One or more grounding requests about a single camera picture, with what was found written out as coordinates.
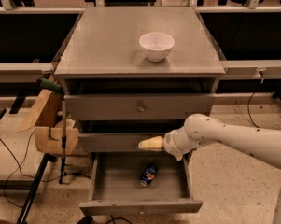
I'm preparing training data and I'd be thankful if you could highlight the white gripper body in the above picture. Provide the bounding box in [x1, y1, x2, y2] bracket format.
[163, 128, 192, 161]

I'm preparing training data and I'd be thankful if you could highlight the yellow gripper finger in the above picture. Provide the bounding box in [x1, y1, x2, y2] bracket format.
[138, 136, 163, 151]

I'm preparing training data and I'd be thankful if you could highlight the blue pepsi can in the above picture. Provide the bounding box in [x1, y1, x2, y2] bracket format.
[140, 163, 158, 187]

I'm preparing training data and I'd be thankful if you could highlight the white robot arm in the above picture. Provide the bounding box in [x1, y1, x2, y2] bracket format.
[138, 114, 281, 224]

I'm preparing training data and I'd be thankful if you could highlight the grey bottom drawer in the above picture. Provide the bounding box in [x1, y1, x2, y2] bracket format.
[80, 152, 202, 216]

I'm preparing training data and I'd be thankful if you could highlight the grey drawer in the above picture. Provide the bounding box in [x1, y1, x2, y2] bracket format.
[80, 152, 202, 216]
[65, 94, 215, 120]
[77, 132, 203, 154]

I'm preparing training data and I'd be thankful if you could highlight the grey top drawer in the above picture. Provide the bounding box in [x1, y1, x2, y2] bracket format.
[65, 94, 215, 120]

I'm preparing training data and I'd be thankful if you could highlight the grey middle drawer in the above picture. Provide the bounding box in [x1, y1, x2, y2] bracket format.
[77, 132, 203, 154]

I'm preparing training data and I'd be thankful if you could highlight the grey drawer cabinet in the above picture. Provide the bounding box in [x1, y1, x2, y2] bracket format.
[55, 7, 224, 216]

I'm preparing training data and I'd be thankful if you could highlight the white ceramic bowl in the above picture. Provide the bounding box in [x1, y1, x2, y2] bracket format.
[139, 32, 175, 62]

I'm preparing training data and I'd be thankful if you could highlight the black stand leg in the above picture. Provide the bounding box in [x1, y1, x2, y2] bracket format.
[17, 153, 50, 224]

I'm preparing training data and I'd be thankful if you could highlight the brown cardboard box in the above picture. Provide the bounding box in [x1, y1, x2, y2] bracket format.
[17, 74, 80, 156]

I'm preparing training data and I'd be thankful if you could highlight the black floor cable right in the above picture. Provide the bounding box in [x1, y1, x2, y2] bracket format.
[246, 91, 260, 129]

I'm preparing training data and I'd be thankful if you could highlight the black floor cable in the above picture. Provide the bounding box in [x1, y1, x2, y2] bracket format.
[246, 91, 260, 129]
[0, 130, 92, 209]

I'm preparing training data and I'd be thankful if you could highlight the green handled grabber stick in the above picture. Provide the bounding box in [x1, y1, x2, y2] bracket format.
[37, 77, 66, 184]

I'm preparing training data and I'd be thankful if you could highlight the black floor cable left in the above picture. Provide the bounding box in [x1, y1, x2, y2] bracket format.
[0, 130, 92, 209]

